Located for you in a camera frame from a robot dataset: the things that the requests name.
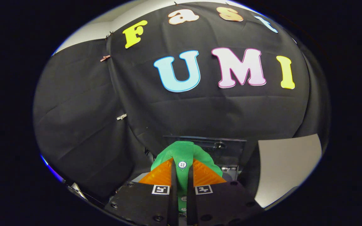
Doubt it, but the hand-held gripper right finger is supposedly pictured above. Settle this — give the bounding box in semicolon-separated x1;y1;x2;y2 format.
187;159;263;226

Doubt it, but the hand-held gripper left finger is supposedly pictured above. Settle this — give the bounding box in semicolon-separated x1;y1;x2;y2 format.
104;158;179;226

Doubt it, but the green button shirt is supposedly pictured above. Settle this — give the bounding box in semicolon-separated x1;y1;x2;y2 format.
151;141;223;214

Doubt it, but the black backdrop cloth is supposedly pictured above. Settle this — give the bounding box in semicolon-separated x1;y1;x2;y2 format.
33;2;331;201

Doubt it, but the grey box-shaped appliance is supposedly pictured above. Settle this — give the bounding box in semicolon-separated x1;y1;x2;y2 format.
255;134;322;208

